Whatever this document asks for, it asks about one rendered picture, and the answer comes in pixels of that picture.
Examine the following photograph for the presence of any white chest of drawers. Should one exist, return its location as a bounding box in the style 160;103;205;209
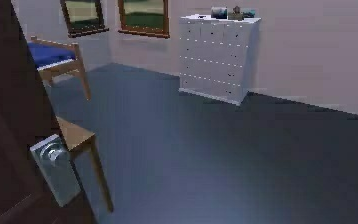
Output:
178;13;262;106

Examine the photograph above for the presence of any brown framed window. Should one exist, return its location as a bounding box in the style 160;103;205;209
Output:
59;0;110;38
117;0;171;39

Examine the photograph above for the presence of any light wooden side table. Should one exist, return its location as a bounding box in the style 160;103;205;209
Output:
56;116;115;214

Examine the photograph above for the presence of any olive brown small statue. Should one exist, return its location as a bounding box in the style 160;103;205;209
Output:
227;5;245;22

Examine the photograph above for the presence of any teal small box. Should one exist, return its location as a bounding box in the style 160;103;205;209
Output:
242;8;257;19

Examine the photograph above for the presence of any wooden bed with blue cover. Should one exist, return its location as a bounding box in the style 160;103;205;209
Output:
26;35;92;101

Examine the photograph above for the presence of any dark brown room door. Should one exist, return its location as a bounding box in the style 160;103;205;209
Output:
0;0;98;224

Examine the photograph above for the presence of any silver door handle plate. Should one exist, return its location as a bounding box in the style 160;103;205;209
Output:
29;133;83;208

